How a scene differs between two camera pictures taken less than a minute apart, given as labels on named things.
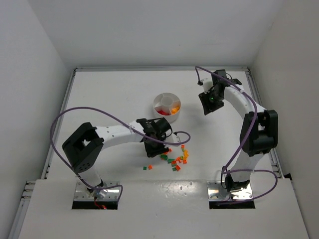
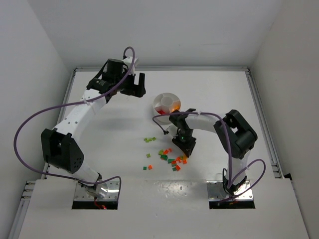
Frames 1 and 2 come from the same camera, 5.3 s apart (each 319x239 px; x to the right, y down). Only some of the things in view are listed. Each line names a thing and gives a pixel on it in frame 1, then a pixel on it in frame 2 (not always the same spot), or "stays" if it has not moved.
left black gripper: x=153 y=150 -> x=133 y=89
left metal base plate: x=82 y=191 stays
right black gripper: x=211 y=105 -> x=184 y=143
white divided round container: x=167 y=105 stays
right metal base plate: x=216 y=192 stays
